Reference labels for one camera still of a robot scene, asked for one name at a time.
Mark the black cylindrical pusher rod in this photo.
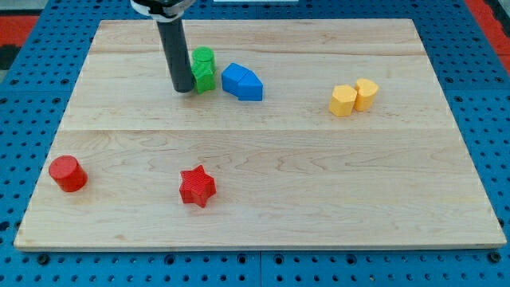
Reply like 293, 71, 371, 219
157, 18, 194, 93

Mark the yellow heart block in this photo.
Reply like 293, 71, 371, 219
355, 78, 379, 112

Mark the red star block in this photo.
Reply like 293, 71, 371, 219
179, 165, 216, 208

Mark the blue triangle block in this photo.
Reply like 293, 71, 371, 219
237, 71, 263, 101

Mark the red cylinder block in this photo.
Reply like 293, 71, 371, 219
49, 155, 88, 192

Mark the wooden board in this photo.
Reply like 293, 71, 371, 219
14, 18, 506, 252

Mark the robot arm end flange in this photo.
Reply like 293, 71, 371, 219
130, 0, 196, 22

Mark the green star block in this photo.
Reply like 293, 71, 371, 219
192, 62, 216, 94

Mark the yellow hexagon block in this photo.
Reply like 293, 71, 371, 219
328, 85, 357, 117

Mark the blue cube block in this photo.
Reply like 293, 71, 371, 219
222, 63, 249, 96

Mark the green cylinder block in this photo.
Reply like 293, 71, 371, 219
192, 46, 216, 73

